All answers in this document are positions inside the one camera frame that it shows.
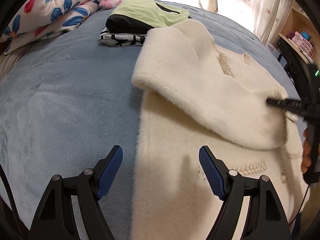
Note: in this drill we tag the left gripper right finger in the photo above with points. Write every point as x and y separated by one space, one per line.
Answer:
265 217

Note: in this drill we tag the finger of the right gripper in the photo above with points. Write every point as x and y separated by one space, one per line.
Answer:
291 105

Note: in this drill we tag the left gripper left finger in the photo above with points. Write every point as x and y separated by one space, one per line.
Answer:
54 217

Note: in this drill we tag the white fluffy coat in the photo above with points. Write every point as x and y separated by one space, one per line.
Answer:
197 93

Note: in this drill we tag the person's right hand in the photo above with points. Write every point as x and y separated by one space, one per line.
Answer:
306 159

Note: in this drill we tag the pink storage boxes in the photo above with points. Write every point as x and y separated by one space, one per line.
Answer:
303 44

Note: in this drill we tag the wooden shelf unit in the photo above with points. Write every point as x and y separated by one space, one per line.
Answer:
298 21

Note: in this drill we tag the floral sheer curtain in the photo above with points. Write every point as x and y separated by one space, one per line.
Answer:
264 18

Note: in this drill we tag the blue bed blanket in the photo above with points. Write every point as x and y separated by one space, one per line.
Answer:
69 100

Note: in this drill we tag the black white patterned garment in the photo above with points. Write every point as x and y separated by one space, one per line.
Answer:
120 40

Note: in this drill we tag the light green black garment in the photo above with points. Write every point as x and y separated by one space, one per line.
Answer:
139 16

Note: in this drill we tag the floral quilt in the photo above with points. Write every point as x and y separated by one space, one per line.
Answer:
43 19

